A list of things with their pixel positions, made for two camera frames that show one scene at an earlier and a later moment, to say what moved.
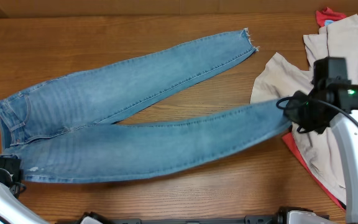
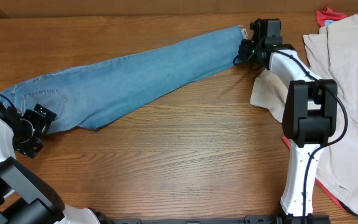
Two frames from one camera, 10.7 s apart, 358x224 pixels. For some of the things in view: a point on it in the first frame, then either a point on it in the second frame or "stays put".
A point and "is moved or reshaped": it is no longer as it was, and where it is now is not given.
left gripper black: x=10 y=167 to x=41 y=124
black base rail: x=281 y=218 stays put
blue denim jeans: x=56 y=132 is moved or reshaped
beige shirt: x=352 y=38 stays put
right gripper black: x=291 y=113 to x=242 y=57
